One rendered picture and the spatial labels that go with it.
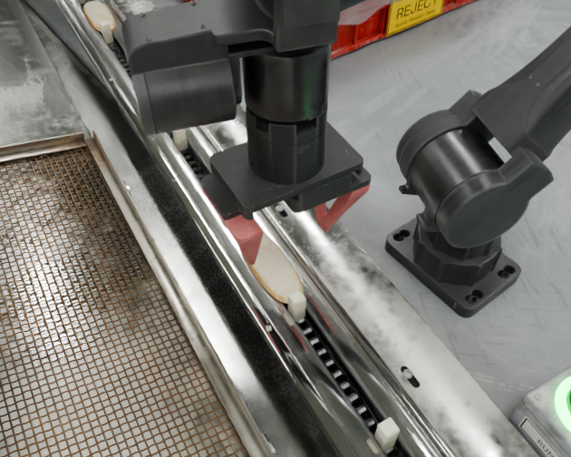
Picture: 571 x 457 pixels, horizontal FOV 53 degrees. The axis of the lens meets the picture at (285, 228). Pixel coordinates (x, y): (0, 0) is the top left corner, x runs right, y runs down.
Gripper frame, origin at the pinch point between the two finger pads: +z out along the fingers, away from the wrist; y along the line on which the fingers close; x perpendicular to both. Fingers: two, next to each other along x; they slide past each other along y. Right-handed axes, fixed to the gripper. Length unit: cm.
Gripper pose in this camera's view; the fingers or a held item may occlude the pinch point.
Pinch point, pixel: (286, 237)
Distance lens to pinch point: 50.3
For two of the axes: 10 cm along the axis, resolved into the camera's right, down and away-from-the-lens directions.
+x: 4.9, 6.5, -5.8
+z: 0.0, 6.6, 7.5
